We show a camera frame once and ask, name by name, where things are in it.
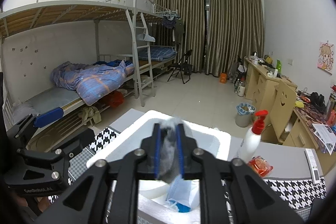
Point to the red bag under bed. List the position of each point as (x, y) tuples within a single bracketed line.
[(114, 99)]

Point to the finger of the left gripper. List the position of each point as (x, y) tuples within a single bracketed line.
[(28, 125), (67, 149)]

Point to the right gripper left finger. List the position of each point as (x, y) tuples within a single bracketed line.
[(107, 192)]

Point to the anime girl poster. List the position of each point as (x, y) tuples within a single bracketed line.
[(326, 57)]

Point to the houndstooth table mat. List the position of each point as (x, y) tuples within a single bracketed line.
[(299, 194)]

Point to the wooden smiley chair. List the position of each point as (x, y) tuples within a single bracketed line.
[(277, 130)]

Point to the wooden desk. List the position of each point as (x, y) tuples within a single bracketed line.
[(261, 90)]

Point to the white remote control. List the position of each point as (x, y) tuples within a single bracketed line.
[(312, 166)]

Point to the left hand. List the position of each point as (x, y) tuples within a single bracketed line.
[(36, 204)]

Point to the blue plaid quilt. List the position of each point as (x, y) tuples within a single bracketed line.
[(92, 82)]

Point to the grey trash bin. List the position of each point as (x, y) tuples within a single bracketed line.
[(245, 111)]

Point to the grey sock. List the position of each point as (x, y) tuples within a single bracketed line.
[(169, 162)]

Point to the orange container on floor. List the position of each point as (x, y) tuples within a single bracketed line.
[(223, 78)]

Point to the black headphones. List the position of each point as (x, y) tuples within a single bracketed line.
[(318, 101)]

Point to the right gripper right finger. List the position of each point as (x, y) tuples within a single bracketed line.
[(230, 191)]

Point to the white pump bottle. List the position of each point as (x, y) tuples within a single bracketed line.
[(252, 138)]

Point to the papers on desk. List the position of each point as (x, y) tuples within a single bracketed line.
[(326, 135)]

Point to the blue face mask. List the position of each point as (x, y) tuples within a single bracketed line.
[(183, 195)]

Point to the metal bunk bed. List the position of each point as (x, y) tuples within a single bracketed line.
[(38, 37)]

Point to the black folding chair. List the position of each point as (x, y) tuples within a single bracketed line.
[(183, 67)]

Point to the red snack packet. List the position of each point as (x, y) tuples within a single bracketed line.
[(260, 166)]

